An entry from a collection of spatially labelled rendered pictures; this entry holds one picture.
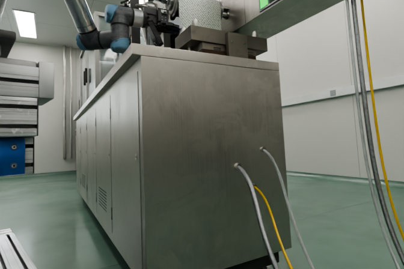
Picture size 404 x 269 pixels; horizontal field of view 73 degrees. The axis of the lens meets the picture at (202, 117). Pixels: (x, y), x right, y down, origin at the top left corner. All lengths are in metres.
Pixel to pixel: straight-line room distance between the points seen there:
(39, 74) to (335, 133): 3.54
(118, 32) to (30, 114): 0.60
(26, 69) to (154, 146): 0.42
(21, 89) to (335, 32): 3.71
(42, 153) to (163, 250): 5.84
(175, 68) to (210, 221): 0.56
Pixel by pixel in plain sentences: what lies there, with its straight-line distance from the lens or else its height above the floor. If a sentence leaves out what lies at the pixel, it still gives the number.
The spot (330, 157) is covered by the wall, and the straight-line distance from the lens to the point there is 3.97.
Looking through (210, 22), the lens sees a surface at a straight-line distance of 1.47.
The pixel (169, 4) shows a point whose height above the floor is 1.23.
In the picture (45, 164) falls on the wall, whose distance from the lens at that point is 6.71.
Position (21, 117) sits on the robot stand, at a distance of 0.75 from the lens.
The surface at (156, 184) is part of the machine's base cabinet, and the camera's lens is 0.94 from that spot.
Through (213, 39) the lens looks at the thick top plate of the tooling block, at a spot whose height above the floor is 0.98.
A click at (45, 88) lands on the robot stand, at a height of 0.71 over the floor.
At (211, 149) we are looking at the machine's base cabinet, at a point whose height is 0.53.
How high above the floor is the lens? 0.56
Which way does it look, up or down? 5 degrees up
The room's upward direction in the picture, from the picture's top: 3 degrees counter-clockwise
